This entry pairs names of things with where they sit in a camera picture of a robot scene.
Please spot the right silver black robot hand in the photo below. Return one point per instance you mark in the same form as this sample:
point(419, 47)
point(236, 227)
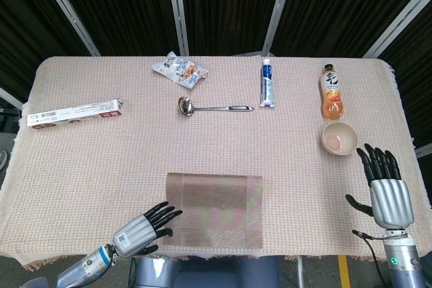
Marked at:
point(391, 203)

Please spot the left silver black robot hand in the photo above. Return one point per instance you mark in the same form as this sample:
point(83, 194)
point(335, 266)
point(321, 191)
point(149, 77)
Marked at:
point(135, 235)

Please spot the pink bowl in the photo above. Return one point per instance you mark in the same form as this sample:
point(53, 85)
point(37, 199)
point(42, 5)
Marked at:
point(339, 139)

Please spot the brown woven placemat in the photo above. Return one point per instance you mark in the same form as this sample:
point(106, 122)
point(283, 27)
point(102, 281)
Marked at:
point(219, 210)

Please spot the beige woven tablecloth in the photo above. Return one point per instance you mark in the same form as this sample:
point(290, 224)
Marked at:
point(101, 166)

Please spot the grey robot torso base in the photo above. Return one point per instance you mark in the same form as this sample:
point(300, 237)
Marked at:
point(202, 274)

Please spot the metal table leg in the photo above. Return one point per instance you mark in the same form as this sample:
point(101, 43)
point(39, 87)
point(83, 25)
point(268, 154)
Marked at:
point(300, 272)

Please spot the orange drink bottle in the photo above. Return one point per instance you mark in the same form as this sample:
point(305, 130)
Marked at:
point(332, 99)

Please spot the long white red carton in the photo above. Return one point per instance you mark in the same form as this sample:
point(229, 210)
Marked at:
point(74, 114)

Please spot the steel soup ladle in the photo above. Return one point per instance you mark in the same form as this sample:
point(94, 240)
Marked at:
point(185, 106)

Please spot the black fabric screen panel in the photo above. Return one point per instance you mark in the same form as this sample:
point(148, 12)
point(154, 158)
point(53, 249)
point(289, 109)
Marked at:
point(337, 8)
point(229, 8)
point(20, 31)
point(118, 8)
point(411, 48)

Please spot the white snack bag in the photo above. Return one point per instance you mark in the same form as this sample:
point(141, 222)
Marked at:
point(180, 70)

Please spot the blue white toothpaste tube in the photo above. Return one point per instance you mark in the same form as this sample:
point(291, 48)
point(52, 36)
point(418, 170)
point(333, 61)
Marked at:
point(267, 85)

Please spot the black equipment rack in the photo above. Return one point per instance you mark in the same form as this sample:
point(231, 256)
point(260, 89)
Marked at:
point(6, 119)

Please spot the aluminium screen post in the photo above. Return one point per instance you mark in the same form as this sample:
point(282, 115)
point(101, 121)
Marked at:
point(423, 150)
point(68, 9)
point(10, 97)
point(398, 27)
point(177, 9)
point(278, 9)

